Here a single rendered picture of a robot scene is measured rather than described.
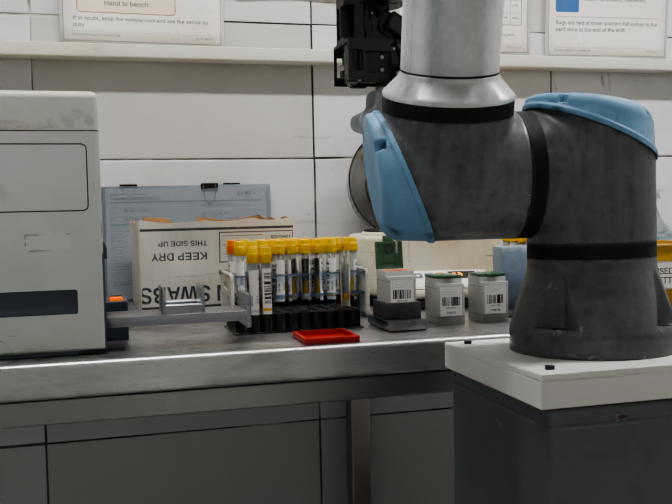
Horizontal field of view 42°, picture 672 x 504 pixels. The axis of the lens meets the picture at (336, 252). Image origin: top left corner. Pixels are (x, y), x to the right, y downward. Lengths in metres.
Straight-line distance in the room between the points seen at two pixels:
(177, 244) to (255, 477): 0.61
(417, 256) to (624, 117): 0.67
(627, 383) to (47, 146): 0.66
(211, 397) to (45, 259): 0.25
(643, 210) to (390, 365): 0.39
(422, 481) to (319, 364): 0.87
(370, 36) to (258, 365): 0.45
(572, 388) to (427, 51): 0.30
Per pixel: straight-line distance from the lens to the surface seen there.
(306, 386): 1.06
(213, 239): 1.32
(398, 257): 1.19
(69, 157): 1.02
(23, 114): 1.03
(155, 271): 1.32
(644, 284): 0.80
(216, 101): 1.69
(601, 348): 0.77
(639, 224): 0.80
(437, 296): 1.17
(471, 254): 1.42
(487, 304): 1.20
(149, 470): 1.73
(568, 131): 0.78
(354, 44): 1.12
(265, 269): 1.13
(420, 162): 0.73
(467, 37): 0.73
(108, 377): 1.00
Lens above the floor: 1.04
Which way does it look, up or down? 3 degrees down
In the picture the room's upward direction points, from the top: 1 degrees counter-clockwise
